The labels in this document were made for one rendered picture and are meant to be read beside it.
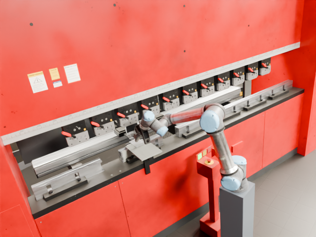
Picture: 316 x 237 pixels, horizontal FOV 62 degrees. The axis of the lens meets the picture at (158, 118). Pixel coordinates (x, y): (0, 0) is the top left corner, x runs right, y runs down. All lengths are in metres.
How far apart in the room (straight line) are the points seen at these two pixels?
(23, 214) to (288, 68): 3.05
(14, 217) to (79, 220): 0.48
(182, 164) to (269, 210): 1.06
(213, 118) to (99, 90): 0.81
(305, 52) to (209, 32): 1.40
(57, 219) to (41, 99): 0.83
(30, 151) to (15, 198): 0.77
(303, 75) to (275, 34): 0.69
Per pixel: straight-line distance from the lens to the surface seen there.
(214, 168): 2.15
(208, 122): 1.52
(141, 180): 2.16
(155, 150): 1.98
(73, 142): 1.90
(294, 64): 3.48
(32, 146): 2.44
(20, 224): 1.86
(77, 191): 1.99
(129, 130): 2.07
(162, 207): 2.45
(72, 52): 1.76
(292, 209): 3.02
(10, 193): 1.74
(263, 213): 2.92
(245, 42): 2.66
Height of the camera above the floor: 2.03
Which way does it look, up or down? 24 degrees down
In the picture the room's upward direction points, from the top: 8 degrees counter-clockwise
